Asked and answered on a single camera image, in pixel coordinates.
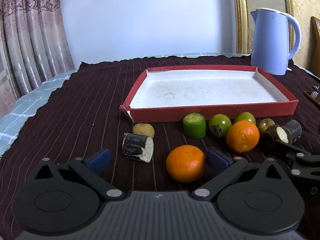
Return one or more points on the pink patterned curtain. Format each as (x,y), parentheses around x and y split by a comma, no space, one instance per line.
(30,42)

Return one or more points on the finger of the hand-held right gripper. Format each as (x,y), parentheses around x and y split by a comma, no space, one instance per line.
(306,165)

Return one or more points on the small dark sugarcane piece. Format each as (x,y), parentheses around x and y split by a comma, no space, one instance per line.
(287,131)

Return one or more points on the gold framed wall panel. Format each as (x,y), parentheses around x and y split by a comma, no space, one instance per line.
(241,17)

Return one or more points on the wooden chair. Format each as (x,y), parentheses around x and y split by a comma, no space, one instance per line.
(315,42)

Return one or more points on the round brown fruit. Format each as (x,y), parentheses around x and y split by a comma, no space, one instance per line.
(143,130)
(265,125)

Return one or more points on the blue electric kettle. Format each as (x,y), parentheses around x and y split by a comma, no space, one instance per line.
(270,42)

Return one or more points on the light blue checked tablecloth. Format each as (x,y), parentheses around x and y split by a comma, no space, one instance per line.
(22,110)

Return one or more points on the green cucumber piece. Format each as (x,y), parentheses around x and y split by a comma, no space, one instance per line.
(194,126)

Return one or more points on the red cardboard tray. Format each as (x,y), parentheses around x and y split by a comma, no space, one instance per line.
(207,92)

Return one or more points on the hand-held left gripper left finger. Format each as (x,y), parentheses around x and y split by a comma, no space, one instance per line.
(100,158)

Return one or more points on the dark striped cloth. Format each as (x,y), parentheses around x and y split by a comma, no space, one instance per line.
(75,105)

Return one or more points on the large dark sugarcane piece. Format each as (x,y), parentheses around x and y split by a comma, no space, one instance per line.
(137,148)

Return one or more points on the orange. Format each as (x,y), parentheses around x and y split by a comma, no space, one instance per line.
(242,136)
(185,163)

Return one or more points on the green tomato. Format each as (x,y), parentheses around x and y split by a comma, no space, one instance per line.
(220,128)
(246,118)

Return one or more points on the dark flat object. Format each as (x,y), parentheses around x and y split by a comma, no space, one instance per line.
(312,95)

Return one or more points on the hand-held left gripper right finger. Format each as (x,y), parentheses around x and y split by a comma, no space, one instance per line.
(218,158)

